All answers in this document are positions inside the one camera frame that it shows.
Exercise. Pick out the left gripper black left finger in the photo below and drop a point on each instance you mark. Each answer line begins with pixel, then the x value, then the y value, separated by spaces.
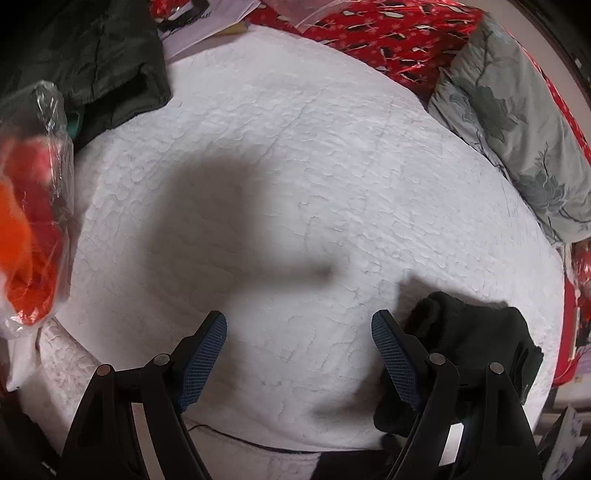
pixel 103 443

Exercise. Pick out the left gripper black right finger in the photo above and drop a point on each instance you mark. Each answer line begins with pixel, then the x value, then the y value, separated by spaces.
pixel 470 423

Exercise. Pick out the black pants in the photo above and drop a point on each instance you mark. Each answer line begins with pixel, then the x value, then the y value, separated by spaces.
pixel 470 336

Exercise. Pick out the red bedside cloth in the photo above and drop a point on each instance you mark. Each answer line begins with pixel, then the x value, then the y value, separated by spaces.
pixel 567 357

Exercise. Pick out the bagged plush toys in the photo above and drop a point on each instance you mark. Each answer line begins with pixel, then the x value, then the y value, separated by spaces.
pixel 579 267

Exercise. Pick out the orange item in plastic bag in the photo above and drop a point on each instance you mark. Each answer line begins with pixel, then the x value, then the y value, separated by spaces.
pixel 37 206

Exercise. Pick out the white quilted mattress cover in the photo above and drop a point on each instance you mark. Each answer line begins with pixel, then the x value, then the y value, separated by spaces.
pixel 298 192

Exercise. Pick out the grey floral pillow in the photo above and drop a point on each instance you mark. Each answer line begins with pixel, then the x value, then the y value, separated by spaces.
pixel 494 97

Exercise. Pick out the dark green jacket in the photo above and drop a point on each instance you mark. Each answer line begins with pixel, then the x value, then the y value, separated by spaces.
pixel 104 57

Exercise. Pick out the red patterned quilt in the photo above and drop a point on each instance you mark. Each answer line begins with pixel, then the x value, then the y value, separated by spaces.
pixel 410 41

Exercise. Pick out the white paper sheets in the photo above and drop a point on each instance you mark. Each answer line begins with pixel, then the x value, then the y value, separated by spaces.
pixel 199 20

